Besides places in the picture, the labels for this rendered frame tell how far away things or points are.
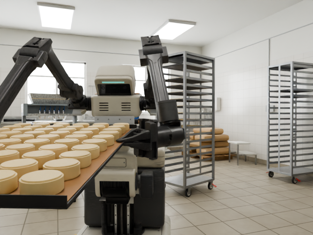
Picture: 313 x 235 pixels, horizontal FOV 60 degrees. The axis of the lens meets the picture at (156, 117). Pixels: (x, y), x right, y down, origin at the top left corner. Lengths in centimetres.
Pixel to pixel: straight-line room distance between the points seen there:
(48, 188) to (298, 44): 536
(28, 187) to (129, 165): 123
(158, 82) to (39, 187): 67
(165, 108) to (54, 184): 46
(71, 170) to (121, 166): 117
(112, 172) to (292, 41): 466
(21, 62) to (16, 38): 616
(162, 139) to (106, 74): 86
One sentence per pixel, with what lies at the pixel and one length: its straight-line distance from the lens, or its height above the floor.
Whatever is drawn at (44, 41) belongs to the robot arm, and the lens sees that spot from 123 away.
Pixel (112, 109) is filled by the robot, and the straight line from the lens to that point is 153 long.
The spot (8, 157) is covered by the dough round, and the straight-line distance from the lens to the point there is 50.
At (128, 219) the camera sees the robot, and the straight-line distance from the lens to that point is 185.
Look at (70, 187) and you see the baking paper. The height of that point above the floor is 95.
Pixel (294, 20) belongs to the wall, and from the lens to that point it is 572.
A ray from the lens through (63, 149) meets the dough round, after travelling 52.
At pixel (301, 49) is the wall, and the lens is 548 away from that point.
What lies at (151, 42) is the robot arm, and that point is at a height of 133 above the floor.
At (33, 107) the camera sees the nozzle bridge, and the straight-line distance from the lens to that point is 401.
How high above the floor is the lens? 105
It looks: 1 degrees down
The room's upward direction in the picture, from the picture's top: straight up
